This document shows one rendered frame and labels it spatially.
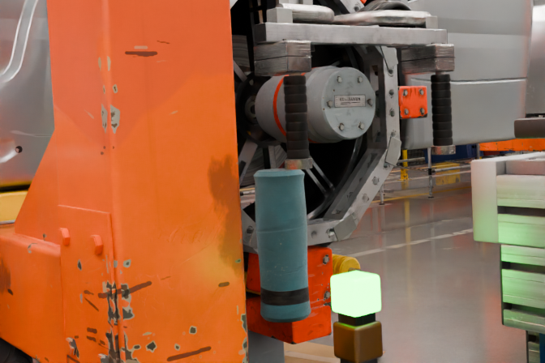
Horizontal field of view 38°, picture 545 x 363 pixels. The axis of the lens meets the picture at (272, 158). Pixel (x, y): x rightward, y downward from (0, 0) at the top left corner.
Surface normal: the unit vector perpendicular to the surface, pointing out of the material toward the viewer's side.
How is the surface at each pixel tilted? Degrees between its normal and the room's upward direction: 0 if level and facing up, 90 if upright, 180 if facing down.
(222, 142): 90
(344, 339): 90
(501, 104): 90
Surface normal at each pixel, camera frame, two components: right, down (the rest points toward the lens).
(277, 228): -0.15, 0.05
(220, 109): 0.59, 0.01
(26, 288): -0.80, 0.07
